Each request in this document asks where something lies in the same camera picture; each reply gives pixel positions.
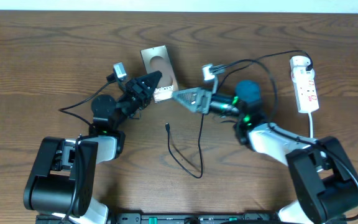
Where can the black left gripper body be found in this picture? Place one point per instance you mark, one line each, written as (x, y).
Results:
(133, 102)

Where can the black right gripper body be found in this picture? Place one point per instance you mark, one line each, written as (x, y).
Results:
(222, 104)

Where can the Galaxy smartphone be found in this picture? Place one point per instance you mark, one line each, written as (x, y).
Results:
(157, 59)

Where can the white power strip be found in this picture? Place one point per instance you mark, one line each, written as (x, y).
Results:
(305, 90)

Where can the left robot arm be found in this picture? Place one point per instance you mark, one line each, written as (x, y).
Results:
(60, 184)

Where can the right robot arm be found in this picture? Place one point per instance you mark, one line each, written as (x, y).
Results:
(324, 179)

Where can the white USB charger adapter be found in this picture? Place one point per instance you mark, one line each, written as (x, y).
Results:
(301, 61)

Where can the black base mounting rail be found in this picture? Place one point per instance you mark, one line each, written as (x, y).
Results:
(136, 218)

